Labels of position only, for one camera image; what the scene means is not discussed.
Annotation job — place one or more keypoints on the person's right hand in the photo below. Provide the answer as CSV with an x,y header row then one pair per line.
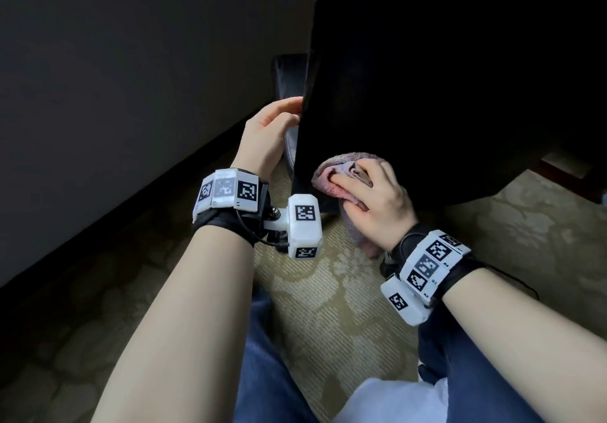
x,y
379,209

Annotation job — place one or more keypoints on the person's left hand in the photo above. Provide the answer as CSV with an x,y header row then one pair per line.
x,y
268,133

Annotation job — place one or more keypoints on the pink cleaning cloth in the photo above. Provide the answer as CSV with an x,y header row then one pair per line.
x,y
336,171

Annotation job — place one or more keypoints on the black office chair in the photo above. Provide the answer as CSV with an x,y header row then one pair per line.
x,y
427,81

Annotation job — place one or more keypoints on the person's left forearm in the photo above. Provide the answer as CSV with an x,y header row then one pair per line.
x,y
180,332

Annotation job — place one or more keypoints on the right wrist marker band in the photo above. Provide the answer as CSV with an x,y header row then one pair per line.
x,y
431,261

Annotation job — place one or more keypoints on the wrist marker band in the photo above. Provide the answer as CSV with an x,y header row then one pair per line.
x,y
431,261
232,200

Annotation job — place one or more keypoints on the left wrist marker band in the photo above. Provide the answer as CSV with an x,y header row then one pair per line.
x,y
232,200

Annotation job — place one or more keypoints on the white fabric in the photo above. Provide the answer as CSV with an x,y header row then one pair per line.
x,y
393,401

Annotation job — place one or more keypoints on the blue trousers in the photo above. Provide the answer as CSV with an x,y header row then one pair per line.
x,y
275,375

